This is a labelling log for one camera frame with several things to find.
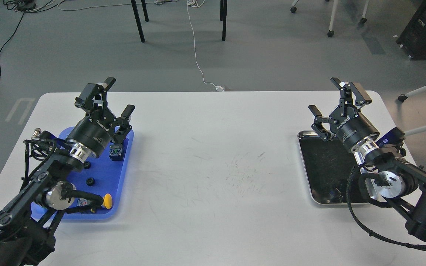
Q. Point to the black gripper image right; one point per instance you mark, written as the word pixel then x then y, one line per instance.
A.
pixel 346 121

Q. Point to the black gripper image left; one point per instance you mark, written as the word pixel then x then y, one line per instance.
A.
pixel 100 127

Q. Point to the silver metal tray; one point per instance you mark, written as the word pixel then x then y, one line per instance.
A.
pixel 327 166

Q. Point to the blue plastic tray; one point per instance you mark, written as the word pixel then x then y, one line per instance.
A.
pixel 109 176

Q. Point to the white rolling chair base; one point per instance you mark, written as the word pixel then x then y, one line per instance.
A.
pixel 331 32

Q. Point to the red push button switch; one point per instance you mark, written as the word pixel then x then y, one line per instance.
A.
pixel 117 152

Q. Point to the yellow push button switch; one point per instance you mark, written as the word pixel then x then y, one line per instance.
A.
pixel 91 202

